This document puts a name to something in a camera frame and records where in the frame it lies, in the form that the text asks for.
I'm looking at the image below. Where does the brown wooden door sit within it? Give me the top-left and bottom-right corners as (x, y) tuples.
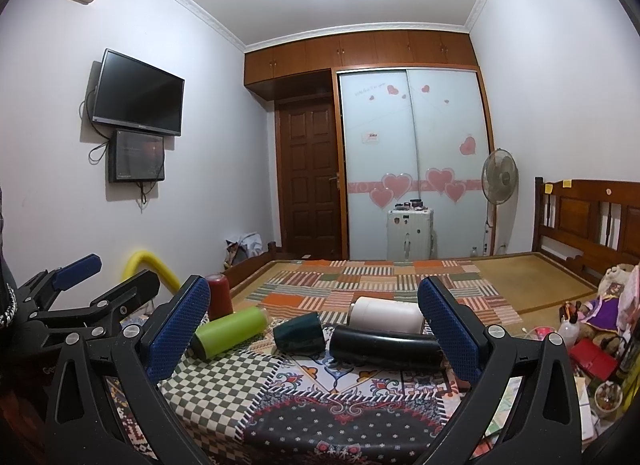
(276, 99), (342, 260)

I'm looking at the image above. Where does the green tumbler cup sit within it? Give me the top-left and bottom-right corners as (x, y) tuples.
(191, 306), (269, 360)

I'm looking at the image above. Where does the stuffed toy doll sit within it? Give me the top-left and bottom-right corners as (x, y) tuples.
(579, 263), (639, 344)

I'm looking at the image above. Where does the yellow foam tube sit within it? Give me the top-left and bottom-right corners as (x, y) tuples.
(122, 249), (181, 295)

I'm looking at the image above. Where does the white appliance box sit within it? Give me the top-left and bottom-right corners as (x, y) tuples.
(386, 198), (434, 263)

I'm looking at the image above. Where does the standing electric fan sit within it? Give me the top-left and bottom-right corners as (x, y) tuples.
(480, 148), (518, 255)

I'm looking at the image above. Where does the white tumbler cup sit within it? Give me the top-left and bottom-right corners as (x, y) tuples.
(347, 297), (425, 334)

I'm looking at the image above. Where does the wooden bed frame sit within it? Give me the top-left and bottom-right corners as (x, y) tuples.
(227, 251), (597, 334)

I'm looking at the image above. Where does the red box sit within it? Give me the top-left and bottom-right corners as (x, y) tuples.
(568, 339), (617, 381)

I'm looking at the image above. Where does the small white bottle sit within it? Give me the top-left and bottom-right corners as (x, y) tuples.
(558, 313), (580, 349)

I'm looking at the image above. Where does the black tumbler cup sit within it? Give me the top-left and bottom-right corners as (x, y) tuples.
(329, 325), (445, 372)

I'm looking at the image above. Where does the round snack bowl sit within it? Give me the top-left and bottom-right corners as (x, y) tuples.
(593, 381), (623, 419)

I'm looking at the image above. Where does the wall mounted black television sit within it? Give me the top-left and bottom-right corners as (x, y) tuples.
(89, 49), (184, 136)

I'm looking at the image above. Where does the red tumbler cup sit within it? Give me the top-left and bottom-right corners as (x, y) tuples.
(205, 273), (233, 321)

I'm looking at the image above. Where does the small black wall monitor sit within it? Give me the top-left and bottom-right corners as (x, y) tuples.
(107, 129), (165, 183)

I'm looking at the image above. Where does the wooden headboard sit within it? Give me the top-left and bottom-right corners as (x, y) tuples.
(532, 177), (639, 284)

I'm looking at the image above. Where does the patterned patchwork tablecloth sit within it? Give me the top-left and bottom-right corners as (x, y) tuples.
(104, 311), (526, 465)

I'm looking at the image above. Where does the wardrobe with heart stickers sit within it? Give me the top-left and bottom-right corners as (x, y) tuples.
(244, 29), (494, 260)

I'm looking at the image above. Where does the striped patchwork bed blanket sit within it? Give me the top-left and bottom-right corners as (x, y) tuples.
(242, 259), (521, 326)

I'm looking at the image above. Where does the bag on floor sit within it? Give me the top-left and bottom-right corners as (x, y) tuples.
(224, 232), (265, 269)

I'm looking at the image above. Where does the dark teal faceted cup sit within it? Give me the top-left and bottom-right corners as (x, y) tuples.
(273, 312), (326, 355)

